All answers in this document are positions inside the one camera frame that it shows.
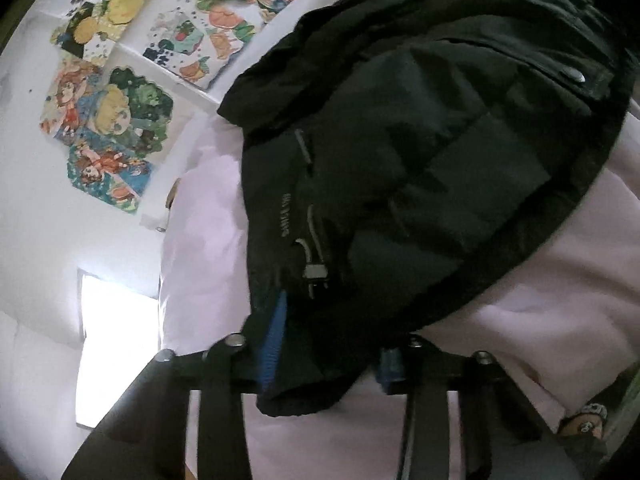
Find group of colourful paper drawings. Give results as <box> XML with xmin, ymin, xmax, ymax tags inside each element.
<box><xmin>39</xmin><ymin>0</ymin><xmax>362</xmax><ymax>216</ymax></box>

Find patterned slipper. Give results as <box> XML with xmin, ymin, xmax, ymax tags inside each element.
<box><xmin>559</xmin><ymin>402</ymin><xmax>609</xmax><ymax>442</ymax></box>

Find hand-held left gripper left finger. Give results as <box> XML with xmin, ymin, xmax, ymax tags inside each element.
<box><xmin>60</xmin><ymin>290</ymin><xmax>291</xmax><ymax>480</ymax></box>

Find black padded jacket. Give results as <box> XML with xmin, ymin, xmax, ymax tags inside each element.
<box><xmin>217</xmin><ymin>0</ymin><xmax>639</xmax><ymax>418</ymax></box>

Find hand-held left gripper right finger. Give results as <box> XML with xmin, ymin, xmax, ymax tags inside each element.
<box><xmin>376</xmin><ymin>335</ymin><xmax>585</xmax><ymax>480</ymax></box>

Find bright window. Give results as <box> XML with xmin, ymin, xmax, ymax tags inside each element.
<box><xmin>75</xmin><ymin>269</ymin><xmax>162</xmax><ymax>431</ymax></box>

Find pink bed sheet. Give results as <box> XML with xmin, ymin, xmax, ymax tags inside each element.
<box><xmin>157</xmin><ymin>0</ymin><xmax>640</xmax><ymax>480</ymax></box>

